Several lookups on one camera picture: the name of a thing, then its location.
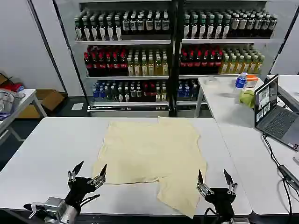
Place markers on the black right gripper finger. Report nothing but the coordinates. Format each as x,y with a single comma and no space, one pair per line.
229,178
201,180

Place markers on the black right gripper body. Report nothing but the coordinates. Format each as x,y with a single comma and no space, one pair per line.
220,200

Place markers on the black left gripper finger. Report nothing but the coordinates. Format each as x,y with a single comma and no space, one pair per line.
76,170
101,173

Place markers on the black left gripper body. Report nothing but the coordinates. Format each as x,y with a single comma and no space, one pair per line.
79,189

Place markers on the pale yellow shirt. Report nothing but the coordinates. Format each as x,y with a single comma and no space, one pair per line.
151,158

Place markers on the black power adapter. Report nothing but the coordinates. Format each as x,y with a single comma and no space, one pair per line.
288,173

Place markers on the white paper sheet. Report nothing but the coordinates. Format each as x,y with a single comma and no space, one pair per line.
77,106

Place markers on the white side table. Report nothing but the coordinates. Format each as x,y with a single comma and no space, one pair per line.
233,112

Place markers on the grey open laptop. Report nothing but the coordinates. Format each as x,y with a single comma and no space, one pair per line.
275,119

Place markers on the open cardboard box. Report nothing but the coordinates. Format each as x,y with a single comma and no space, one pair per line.
46,100

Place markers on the green cloth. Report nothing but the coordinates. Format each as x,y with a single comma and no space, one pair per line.
247,98

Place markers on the white table with grey legs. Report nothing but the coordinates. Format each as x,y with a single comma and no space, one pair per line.
29,96

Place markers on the clear bottle with blue label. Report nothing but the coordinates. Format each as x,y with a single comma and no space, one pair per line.
240,82

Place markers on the grey clothes pile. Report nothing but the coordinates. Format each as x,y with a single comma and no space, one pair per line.
9,99

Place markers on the clear box with orange lid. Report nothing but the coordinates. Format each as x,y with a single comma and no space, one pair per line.
252,81

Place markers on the red cloth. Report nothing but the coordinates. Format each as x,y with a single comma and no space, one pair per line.
14,86

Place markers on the white desk behind laptop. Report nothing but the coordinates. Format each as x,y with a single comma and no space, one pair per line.
288,86

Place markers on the shelf with drink bottles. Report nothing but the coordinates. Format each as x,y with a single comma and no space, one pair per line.
222,51
126,58

